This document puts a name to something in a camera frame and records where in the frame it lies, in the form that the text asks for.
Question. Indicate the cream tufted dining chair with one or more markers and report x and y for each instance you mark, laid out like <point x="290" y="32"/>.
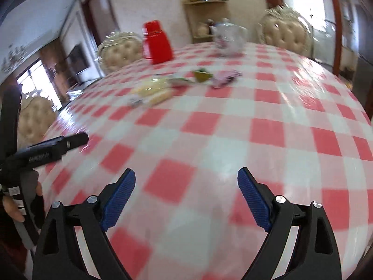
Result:
<point x="119" y="54"/>
<point x="284" y="33"/>
<point x="35" y="119"/>

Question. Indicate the pink checkered tablecloth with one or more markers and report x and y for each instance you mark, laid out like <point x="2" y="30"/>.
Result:
<point x="218" y="140"/>

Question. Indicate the person's left hand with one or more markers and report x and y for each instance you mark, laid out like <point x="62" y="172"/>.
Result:
<point x="11" y="207"/>

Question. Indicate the wall television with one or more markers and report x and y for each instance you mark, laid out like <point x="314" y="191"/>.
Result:
<point x="78" y="59"/>

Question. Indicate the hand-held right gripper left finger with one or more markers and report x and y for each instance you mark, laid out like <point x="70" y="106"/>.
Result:
<point x="119" y="199"/>

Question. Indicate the small green snack packet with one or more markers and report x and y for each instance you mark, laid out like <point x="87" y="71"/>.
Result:
<point x="202" y="75"/>

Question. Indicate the red thermos jug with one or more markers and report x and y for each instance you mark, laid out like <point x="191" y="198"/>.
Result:
<point x="158" y="43"/>

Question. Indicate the brown curtain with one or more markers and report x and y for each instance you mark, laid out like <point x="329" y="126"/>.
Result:
<point x="55" y="64"/>

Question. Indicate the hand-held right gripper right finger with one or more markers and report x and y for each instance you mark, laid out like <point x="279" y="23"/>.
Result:
<point x="253" y="201"/>

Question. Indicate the white sack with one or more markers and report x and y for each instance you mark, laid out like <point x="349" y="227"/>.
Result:
<point x="202" y="29"/>

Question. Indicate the chandelier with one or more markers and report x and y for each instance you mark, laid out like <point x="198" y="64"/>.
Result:
<point x="13" y="58"/>

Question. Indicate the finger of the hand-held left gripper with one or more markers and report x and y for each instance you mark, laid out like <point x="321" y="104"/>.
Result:
<point x="58" y="147"/>
<point x="10" y="122"/>

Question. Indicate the wooden corner shelf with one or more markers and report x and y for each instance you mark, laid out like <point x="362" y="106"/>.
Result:
<point x="204" y="3"/>

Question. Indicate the white floral teapot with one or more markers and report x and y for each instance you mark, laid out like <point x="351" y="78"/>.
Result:
<point x="230" y="38"/>

